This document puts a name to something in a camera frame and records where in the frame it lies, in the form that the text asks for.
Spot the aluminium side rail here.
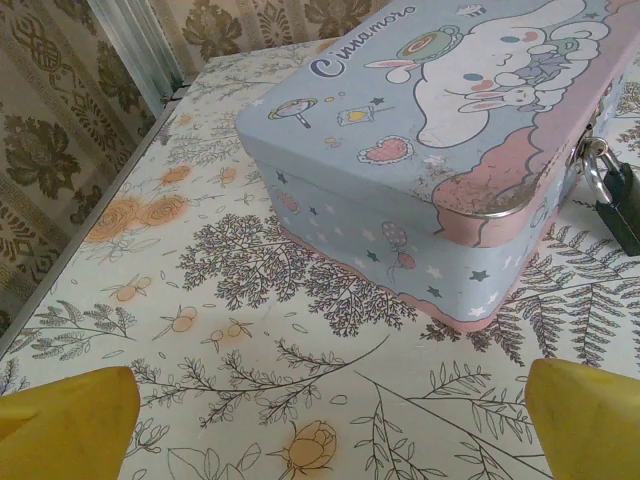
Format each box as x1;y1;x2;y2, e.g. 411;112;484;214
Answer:
0;92;177;351

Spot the light blue plastic pouch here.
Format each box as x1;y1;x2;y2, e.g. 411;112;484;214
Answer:
234;0;640;332

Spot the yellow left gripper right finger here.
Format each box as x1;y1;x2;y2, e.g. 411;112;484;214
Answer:
524;356;640;480

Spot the black padlock silver shackle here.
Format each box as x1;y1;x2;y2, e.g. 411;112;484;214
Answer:
573;136;640;257

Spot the aluminium frame post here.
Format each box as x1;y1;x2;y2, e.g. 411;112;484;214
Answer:
85;0;190;102

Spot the floral table cover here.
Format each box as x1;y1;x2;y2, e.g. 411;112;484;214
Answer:
0;37;640;480

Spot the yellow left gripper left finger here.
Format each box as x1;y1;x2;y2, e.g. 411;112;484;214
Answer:
0;365;142;480

